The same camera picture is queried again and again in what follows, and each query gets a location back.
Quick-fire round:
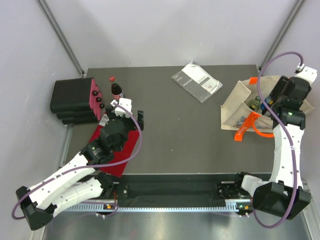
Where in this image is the cola glass bottle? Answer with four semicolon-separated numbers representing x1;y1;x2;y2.
109;76;125;101

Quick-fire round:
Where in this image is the clear glass bottle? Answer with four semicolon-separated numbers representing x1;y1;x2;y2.
247;96;261;112

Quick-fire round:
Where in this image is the blue label water bottle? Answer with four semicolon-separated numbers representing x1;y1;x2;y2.
260;97;272;115

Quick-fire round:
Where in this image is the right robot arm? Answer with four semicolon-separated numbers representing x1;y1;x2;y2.
233;76;312;220

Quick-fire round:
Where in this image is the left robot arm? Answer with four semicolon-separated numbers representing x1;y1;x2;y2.
14;101;145;231

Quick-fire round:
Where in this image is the red folder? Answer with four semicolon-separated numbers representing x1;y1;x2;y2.
88;113;140;178

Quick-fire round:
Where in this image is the black pink case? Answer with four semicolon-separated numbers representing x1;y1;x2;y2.
49;77;105;125

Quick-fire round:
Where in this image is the white booklet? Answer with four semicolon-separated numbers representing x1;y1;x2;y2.
171;61;223;103

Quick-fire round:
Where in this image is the black mounting base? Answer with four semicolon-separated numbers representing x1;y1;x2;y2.
99;173;251;207

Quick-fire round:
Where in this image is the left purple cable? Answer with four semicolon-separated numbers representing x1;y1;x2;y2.
11;104;144;220

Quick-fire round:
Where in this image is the purple cable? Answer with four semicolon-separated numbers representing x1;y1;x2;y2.
11;104;144;220
251;51;305;230

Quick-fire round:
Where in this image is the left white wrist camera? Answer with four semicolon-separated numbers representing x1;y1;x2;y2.
110;97;132;118

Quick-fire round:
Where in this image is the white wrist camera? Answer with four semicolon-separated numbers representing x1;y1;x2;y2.
110;97;132;118
294;63;318;85

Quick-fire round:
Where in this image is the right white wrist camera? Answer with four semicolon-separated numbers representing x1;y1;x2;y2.
294;63;318;85

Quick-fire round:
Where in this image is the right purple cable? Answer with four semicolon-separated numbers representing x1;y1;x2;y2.
251;51;305;230

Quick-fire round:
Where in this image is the right aluminium frame post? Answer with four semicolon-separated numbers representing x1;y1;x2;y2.
257;0;306;73

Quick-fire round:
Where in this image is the aluminium frame post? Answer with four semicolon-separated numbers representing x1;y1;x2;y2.
35;0;86;77
257;0;306;73

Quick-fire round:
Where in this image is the slotted cable duct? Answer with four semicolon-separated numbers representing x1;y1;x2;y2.
58;199;251;213

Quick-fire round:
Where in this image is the left aluminium frame post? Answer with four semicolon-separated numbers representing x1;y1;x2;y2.
35;0;86;77

